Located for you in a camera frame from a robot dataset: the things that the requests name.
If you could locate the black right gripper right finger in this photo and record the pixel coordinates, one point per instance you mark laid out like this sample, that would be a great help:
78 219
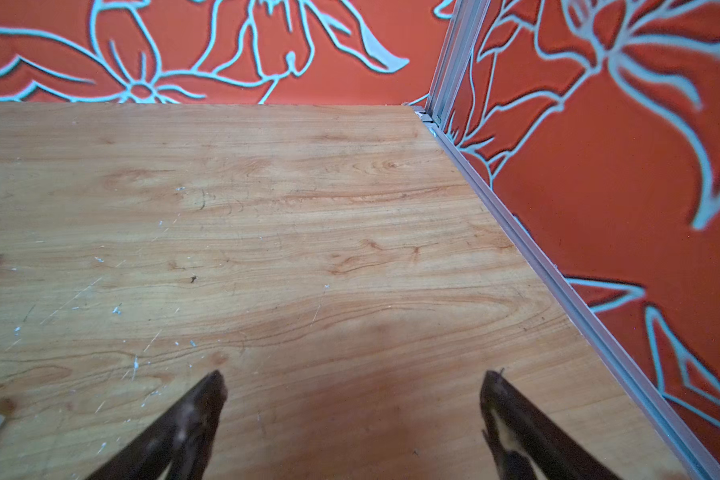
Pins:
525 443

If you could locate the aluminium frame bottom rail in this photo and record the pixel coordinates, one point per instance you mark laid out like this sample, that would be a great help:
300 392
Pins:
695 458

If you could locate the aluminium frame corner post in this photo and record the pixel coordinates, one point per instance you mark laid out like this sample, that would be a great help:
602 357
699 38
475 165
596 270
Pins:
465 22

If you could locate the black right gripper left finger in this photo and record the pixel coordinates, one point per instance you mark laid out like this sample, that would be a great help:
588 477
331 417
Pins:
178 444

